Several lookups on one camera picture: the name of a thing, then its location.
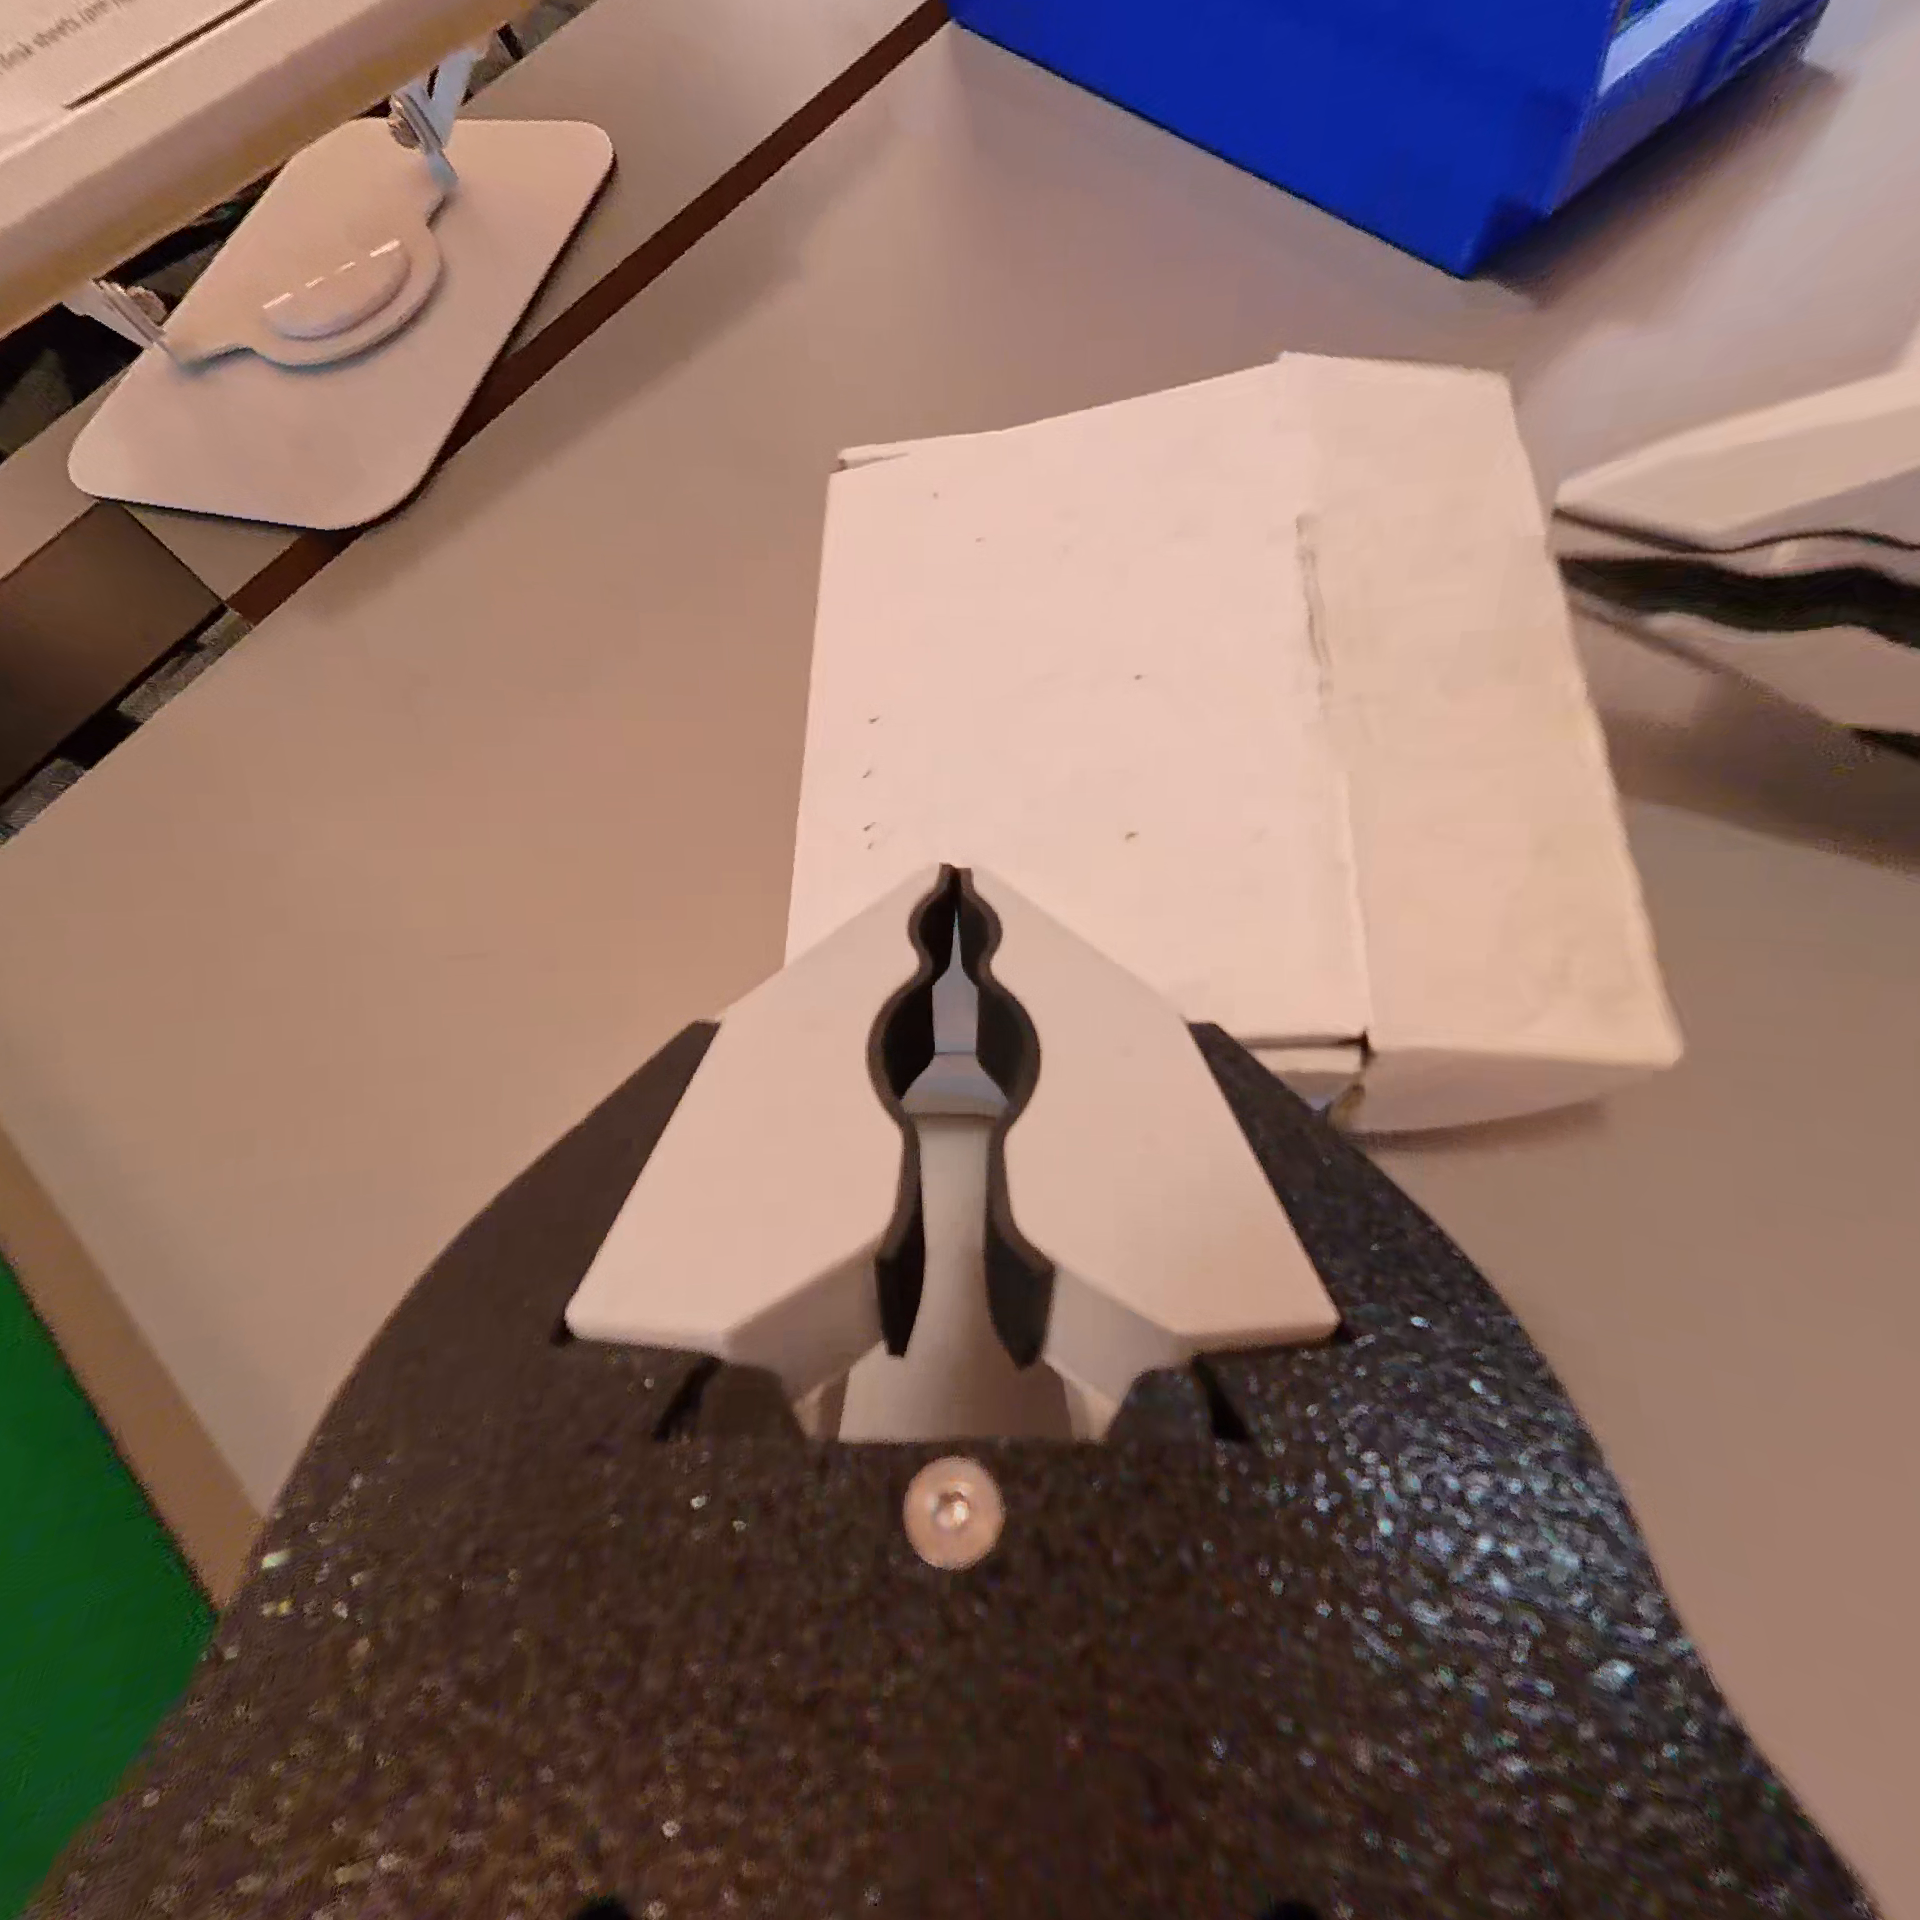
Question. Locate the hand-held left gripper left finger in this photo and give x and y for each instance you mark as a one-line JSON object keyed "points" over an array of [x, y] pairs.
{"points": [[721, 1200]]}

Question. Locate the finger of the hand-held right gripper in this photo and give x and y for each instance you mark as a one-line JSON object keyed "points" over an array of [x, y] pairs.
{"points": [[1800, 464], [1876, 682]]}

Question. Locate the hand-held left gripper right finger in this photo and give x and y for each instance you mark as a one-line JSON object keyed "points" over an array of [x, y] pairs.
{"points": [[1172, 1200]]}

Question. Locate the white cardboard box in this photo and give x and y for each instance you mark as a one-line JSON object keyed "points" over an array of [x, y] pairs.
{"points": [[1126, 675]]}

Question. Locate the blue plastic bin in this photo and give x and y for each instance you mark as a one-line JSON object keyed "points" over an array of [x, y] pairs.
{"points": [[1349, 105]]}

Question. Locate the grey desk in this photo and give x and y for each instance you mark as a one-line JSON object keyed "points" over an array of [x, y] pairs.
{"points": [[451, 826]]}

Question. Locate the green floor mat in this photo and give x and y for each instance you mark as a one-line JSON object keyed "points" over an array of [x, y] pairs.
{"points": [[77, 1575]]}

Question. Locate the silver tablet stand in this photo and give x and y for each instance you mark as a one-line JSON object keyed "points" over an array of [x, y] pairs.
{"points": [[495, 225]]}

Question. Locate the wooden board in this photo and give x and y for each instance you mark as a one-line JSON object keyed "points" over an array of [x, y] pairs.
{"points": [[150, 225]]}

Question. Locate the printed instruction sheet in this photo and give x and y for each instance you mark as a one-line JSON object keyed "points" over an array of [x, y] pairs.
{"points": [[91, 36]]}

